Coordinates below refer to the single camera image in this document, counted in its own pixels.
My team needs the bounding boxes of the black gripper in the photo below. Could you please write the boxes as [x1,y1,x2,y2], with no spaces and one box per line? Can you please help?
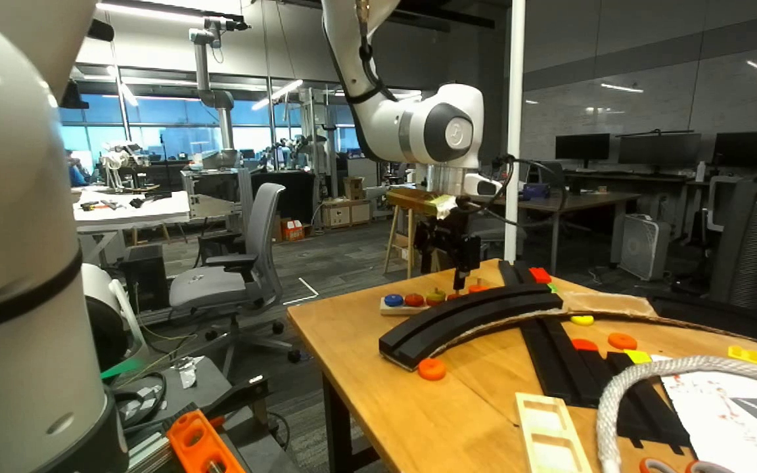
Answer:
[412,206,486,294]

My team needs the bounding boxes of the wooden peg rack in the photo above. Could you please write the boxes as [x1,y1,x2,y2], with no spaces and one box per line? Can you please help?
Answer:
[378,282,492,318]

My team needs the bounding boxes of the wooden stool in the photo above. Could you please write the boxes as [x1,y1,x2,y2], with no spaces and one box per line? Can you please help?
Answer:
[382,187,462,278]

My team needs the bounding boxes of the curved black track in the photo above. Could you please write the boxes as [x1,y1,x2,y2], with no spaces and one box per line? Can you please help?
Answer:
[375,285,566,370]

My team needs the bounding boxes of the cardboard box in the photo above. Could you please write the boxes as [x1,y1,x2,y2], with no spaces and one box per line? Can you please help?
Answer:
[317,197,374,231]

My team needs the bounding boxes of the wooden office desk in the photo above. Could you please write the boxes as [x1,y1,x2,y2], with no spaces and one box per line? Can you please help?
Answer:
[519,189,642,277]

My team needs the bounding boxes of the small orange box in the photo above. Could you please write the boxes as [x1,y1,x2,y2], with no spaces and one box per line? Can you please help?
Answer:
[279,219,307,244]

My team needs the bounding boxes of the long straight black track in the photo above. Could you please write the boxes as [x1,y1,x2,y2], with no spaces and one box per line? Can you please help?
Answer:
[494,257,613,410]

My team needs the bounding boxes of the beige curved board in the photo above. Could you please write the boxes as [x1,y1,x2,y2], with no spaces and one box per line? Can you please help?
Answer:
[545,287,662,327]

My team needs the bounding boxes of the black computer monitor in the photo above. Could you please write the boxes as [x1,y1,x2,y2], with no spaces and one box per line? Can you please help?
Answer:
[713,128,757,174]
[555,131,613,165]
[616,128,704,174]

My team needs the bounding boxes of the grey office chair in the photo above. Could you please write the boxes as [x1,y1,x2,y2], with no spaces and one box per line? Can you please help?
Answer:
[166,182,306,365]

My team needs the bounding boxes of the black table leg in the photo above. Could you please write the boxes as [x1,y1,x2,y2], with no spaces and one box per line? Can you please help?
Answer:
[321,373,357,473]

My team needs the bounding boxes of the short black track piece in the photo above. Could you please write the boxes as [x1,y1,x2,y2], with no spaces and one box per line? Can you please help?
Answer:
[600,350,695,458]

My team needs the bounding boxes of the small white cylinder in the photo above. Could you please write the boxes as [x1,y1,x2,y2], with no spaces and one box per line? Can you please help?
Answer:
[177,354,202,394]

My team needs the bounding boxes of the orange black bar clamp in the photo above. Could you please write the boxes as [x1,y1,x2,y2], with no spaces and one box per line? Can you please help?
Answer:
[166,408,245,473]

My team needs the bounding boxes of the white paper sheet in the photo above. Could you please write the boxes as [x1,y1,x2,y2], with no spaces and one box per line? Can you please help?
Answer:
[657,370,757,473]

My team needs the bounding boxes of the white work table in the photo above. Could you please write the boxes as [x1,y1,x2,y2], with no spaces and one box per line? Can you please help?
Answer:
[72,187,194,236]

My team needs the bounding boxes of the white frame pole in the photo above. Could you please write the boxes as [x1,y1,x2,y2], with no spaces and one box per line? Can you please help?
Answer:
[503,0,529,265]

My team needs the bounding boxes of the white rope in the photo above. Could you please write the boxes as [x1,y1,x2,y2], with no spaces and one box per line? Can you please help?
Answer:
[595,352,757,473]

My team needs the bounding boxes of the green cable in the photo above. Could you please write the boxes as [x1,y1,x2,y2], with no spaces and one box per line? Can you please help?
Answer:
[101,352,149,387]

